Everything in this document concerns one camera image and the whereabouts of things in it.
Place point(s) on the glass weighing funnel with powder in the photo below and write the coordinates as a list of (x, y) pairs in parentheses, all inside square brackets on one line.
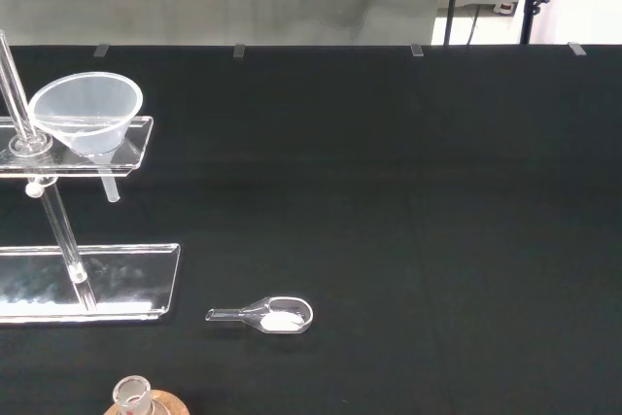
[(279, 320)]

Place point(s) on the clear funnel stand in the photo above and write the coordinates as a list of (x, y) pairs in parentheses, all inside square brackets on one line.
[(121, 284)]

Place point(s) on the clear plastic funnel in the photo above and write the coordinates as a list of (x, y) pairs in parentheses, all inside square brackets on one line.
[(87, 99)]

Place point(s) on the black cloth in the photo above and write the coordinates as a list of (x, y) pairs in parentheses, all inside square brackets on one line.
[(413, 216)]

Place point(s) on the clear cloth clip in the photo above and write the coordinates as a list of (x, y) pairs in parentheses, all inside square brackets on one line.
[(101, 50), (577, 48), (417, 50), (239, 50)]

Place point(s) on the red and white socket strip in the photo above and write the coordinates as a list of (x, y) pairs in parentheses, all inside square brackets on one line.
[(505, 8)]

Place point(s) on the glass round-bottom flask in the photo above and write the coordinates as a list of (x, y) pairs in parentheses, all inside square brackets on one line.
[(131, 393)]

